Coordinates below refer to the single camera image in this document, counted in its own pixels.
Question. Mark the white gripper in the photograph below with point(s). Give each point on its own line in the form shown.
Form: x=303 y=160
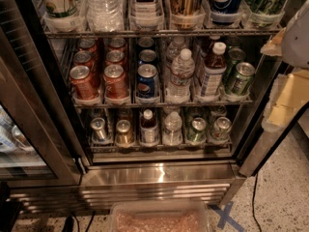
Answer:
x=296 y=39

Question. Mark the green 7up can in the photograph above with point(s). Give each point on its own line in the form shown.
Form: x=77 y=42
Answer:
x=220 y=130

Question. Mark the green can middle front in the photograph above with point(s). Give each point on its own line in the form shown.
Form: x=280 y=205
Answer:
x=240 y=79

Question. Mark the green can middle behind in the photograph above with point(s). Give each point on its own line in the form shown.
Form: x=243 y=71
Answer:
x=234 y=56

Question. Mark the tea bottle middle shelf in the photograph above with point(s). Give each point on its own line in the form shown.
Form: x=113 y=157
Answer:
x=214 y=67

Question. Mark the tea bottle shelf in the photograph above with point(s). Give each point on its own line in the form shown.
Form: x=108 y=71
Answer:
x=148 y=128
x=214 y=67

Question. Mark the green can top shelf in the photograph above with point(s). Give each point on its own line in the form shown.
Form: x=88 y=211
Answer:
x=263 y=13

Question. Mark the green can shelf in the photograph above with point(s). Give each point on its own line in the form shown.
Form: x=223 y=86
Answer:
x=196 y=131
x=263 y=13

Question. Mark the pepsi can top shelf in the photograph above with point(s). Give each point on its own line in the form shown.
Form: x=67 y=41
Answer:
x=224 y=11

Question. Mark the water bottle middle shelf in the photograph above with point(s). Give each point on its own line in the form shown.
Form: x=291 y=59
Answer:
x=182 y=70

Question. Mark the water bottle shelf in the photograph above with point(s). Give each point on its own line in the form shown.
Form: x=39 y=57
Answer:
x=172 y=132
x=182 y=70
x=105 y=15

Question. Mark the green can bottom shelf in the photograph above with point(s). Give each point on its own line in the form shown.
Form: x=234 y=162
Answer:
x=196 y=131

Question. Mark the gold can top shelf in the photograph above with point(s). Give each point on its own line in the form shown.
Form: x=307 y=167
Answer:
x=186 y=14

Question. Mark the gold can shelf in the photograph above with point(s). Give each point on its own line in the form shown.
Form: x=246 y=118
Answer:
x=186 y=14
x=124 y=133

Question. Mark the water bottle bottom shelf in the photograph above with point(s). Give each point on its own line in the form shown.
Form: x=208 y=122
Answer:
x=172 y=132

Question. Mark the blue pepsi can front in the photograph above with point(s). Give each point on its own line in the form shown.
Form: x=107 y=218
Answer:
x=147 y=82

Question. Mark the blue pepsi can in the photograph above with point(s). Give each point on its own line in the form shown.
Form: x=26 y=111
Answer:
x=147 y=82
x=147 y=56

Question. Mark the blue pepsi can behind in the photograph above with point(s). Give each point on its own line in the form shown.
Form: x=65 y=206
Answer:
x=147 y=56

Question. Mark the tea bottle bottom shelf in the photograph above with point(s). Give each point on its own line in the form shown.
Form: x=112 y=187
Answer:
x=148 y=128

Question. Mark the red can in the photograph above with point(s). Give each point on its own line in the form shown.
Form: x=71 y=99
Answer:
x=84 y=82
x=86 y=58
x=115 y=57
x=115 y=82

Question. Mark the gold can bottom shelf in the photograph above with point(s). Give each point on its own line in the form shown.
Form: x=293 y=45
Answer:
x=124 y=133

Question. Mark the stainless fridge cabinet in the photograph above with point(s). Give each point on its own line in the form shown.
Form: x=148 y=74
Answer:
x=111 y=173

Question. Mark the water bottle top shelf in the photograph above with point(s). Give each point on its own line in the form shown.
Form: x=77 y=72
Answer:
x=105 y=15

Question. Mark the silver can bottom shelf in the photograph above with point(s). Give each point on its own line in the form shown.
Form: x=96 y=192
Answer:
x=99 y=129

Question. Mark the red can front left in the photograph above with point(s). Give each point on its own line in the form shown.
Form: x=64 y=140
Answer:
x=84 y=82

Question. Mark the red can left middle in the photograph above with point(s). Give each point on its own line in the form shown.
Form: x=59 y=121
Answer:
x=86 y=58

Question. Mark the white 7up can top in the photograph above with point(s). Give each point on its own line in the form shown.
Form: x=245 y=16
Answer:
x=59 y=0

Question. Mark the fridge glass door left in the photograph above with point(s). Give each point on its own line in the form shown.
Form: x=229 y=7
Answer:
x=33 y=94

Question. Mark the white label bottle top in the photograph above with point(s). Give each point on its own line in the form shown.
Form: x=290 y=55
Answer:
x=145 y=12

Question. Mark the clear plastic bin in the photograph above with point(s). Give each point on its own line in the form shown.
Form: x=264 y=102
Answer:
x=175 y=215

